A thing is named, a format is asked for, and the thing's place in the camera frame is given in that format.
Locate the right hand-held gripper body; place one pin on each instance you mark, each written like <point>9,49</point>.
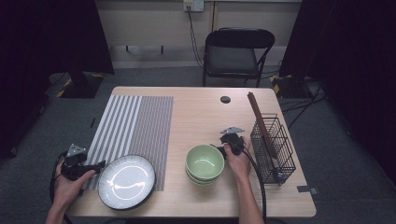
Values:
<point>233,141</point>

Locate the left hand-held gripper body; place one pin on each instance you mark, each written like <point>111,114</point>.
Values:
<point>73,161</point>

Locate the green ceramic bowl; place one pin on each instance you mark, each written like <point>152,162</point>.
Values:
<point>199,181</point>
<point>204,161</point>
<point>202,185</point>

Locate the person's right hand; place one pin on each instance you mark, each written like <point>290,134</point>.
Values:
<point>238,165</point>

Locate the person's left hand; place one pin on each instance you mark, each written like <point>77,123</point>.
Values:
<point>67,189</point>

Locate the small black floor object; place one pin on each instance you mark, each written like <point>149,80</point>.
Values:
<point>92,122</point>

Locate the black round table grommet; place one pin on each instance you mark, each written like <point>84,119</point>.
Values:
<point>225,99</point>

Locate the metal spoon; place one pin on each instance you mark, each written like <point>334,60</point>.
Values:
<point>276,163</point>

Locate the grey striped placemat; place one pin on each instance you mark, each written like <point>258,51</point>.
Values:
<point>149,124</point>

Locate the black stand base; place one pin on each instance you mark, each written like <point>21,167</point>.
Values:
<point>81,87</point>
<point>289,88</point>

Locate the black folding chair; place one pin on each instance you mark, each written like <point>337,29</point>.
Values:
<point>232,59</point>

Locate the grey tape strip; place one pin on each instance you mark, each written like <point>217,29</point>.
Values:
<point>306,189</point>

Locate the dark curtain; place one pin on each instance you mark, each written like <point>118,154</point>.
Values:
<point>358,62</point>
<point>46,37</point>

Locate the beige wall conduit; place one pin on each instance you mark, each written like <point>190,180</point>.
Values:
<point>214,15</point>

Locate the white wall socket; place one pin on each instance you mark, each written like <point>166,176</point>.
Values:
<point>197,5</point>

